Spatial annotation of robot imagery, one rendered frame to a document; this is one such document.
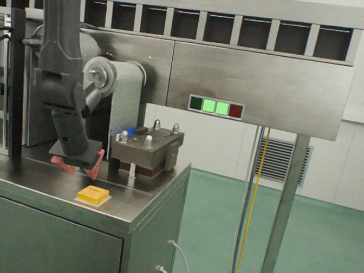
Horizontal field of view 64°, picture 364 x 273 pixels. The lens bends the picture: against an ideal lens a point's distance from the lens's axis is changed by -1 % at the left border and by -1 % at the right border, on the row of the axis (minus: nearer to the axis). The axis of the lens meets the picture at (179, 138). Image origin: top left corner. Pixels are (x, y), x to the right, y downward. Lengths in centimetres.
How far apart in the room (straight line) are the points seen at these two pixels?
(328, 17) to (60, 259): 130
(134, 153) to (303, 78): 74
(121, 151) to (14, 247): 49
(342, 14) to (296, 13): 17
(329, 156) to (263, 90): 257
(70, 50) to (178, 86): 85
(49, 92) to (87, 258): 61
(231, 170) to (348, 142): 138
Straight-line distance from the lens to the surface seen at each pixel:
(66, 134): 64
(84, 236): 101
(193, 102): 134
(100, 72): 112
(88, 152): 68
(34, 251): 117
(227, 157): 379
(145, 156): 106
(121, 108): 120
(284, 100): 130
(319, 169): 381
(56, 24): 57
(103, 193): 95
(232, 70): 131
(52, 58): 58
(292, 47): 139
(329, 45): 140
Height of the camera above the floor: 134
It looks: 14 degrees down
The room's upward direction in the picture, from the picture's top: 9 degrees clockwise
